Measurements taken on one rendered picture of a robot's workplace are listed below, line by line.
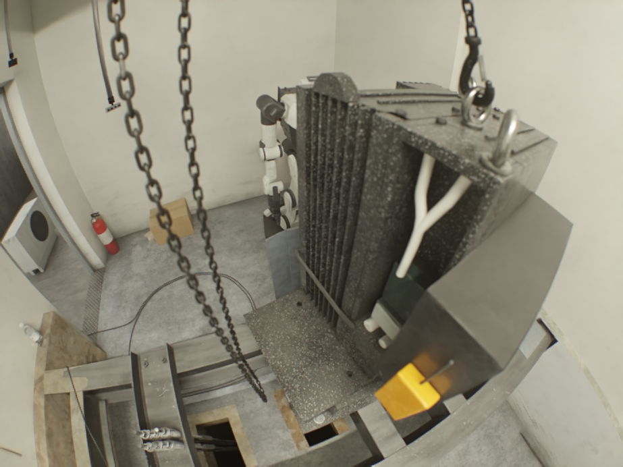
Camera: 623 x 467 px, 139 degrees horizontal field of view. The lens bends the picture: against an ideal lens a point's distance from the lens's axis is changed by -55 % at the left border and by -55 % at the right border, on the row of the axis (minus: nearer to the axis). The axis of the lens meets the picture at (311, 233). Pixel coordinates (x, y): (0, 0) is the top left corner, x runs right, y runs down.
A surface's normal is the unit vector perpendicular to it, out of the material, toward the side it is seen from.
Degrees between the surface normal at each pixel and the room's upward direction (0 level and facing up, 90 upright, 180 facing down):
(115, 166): 90
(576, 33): 90
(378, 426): 0
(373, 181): 90
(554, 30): 90
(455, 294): 0
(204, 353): 0
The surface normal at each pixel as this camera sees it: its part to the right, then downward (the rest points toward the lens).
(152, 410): 0.01, -0.72
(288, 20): 0.41, 0.63
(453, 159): -0.85, 0.36
